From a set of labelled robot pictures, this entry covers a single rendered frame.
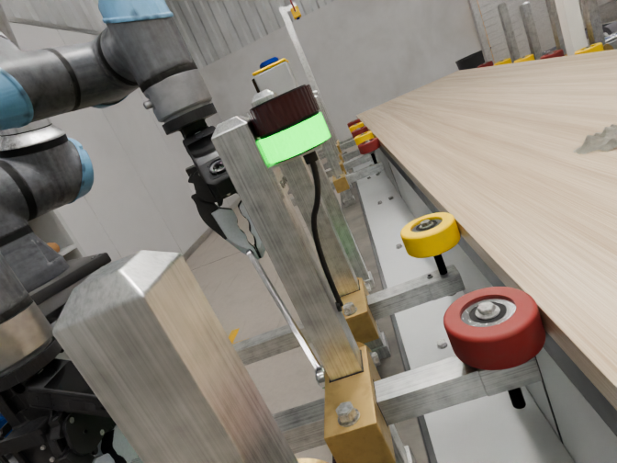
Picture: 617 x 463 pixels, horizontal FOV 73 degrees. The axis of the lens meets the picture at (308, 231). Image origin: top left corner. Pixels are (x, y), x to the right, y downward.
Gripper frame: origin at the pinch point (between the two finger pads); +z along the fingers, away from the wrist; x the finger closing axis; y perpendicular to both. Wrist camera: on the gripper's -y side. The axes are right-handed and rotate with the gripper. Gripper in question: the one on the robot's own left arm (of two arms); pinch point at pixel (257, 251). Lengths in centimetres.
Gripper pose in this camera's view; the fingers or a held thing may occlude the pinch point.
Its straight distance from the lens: 58.3
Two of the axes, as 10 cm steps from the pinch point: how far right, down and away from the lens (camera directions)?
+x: -8.8, 4.5, -1.6
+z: 4.0, 8.7, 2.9
